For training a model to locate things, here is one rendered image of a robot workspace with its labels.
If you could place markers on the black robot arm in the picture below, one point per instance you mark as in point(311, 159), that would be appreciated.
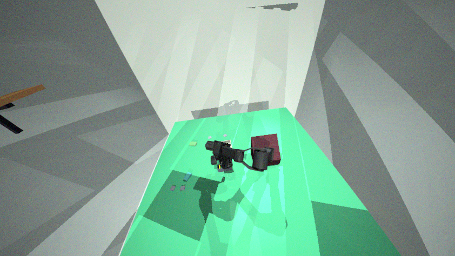
point(260, 159)

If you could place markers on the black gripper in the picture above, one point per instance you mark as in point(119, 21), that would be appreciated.
point(214, 159)

